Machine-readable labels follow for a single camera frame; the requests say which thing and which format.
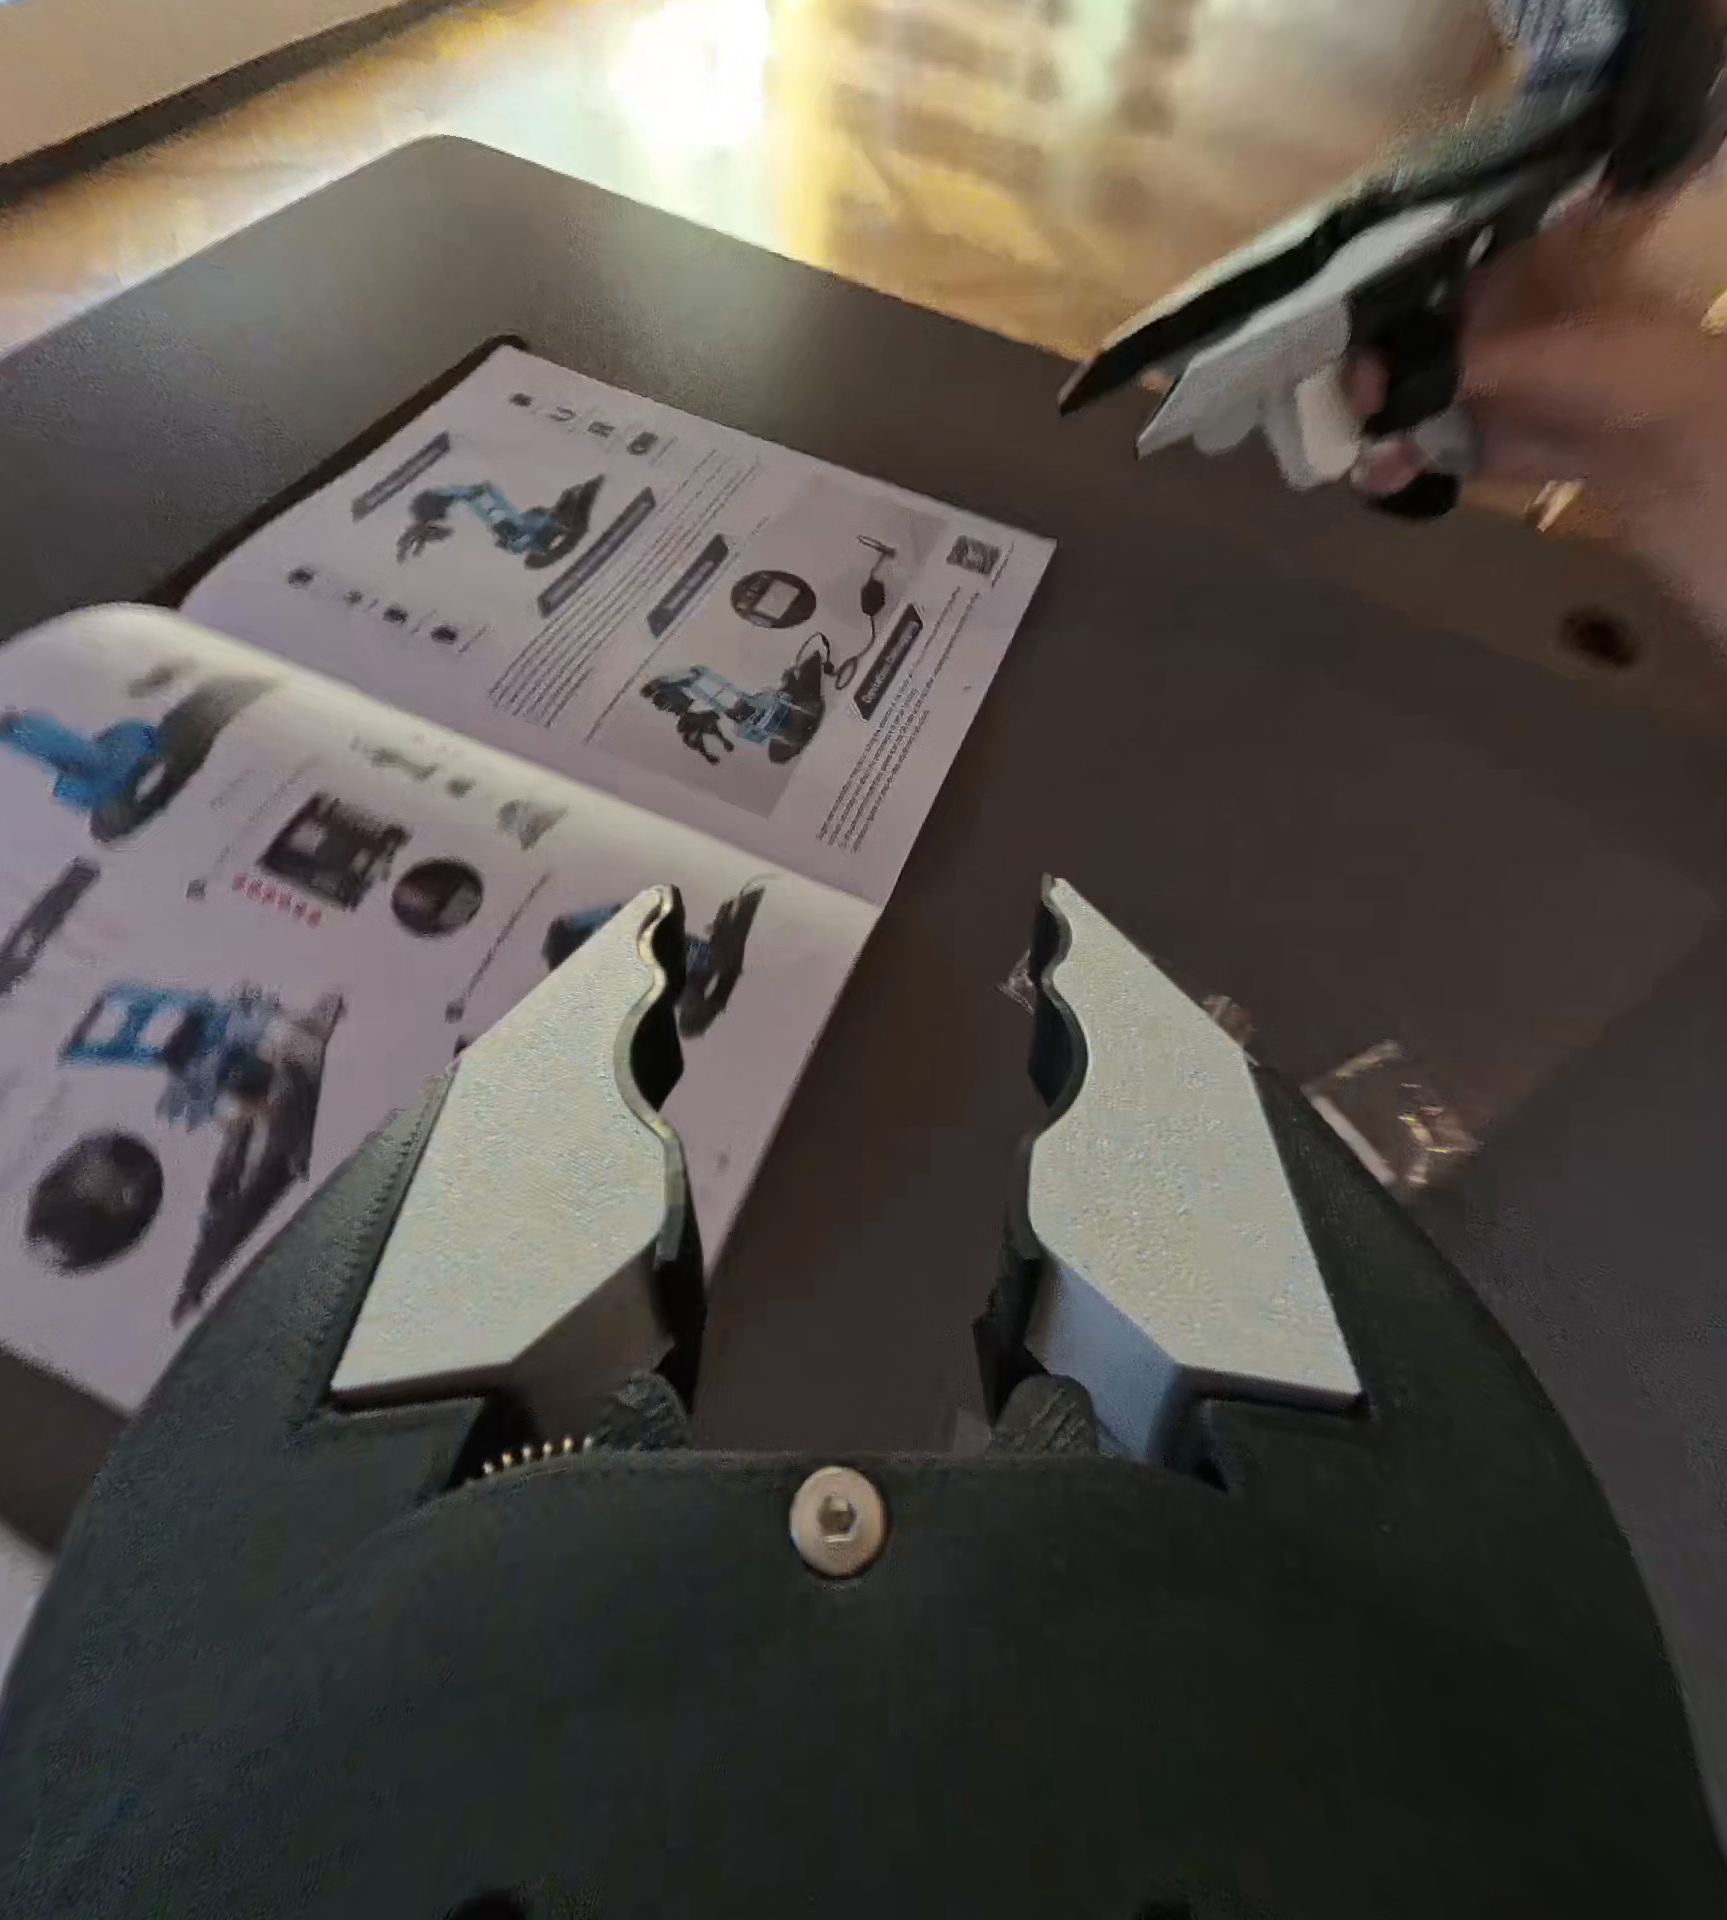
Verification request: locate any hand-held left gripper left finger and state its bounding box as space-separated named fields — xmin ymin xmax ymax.
xmin=329 ymin=885 xmax=707 ymax=1405

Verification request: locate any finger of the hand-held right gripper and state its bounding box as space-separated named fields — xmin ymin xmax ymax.
xmin=1057 ymin=163 xmax=1488 ymax=421
xmin=1133 ymin=296 xmax=1369 ymax=497

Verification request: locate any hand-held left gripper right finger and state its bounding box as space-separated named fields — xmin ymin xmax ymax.
xmin=979 ymin=876 xmax=1367 ymax=1458

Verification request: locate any robot arm instruction booklet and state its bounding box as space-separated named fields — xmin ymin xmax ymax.
xmin=0 ymin=342 xmax=1057 ymax=1412

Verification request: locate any dark grey desk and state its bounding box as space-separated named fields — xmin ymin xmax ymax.
xmin=0 ymin=134 xmax=1727 ymax=1920

